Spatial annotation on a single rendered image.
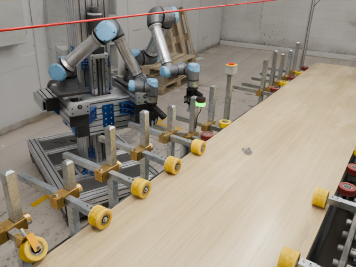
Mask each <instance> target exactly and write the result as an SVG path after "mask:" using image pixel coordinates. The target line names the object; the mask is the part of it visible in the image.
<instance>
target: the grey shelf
mask: <svg viewBox="0 0 356 267"><path fill-rule="evenodd" d="M43 3H44V12H45V17H46V24H50V23H60V22H66V21H65V10H64V0H43ZM108 11H109V17H115V16H118V12H117V0H115V5H114V0H108ZM47 35H48V44H49V53H50V62H51V65H52V64H54V63H55V62H56V61H57V58H56V49H55V46H61V45H68V43H67V32H66V25H55V26H47ZM110 57H111V72H114V73H115V74H117V70H118V75H120V72H119V51H118V49H117V47H116V45H115V43H114V42H112V41H110Z"/></svg>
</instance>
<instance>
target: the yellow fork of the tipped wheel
mask: <svg viewBox="0 0 356 267"><path fill-rule="evenodd" d="M19 231H20V232H19V233H18V234H16V235H14V239H15V243H16V247H17V248H20V246H21V244H22V243H23V242H24V241H25V240H28V242H29V243H30V245H31V247H32V248H33V250H34V252H36V251H38V250H39V249H41V248H42V247H41V246H40V244H39V242H38V241H37V239H36V237H35V235H34V234H33V232H29V231H28V230H26V229H23V228H21V229H20V230H19Z"/></svg>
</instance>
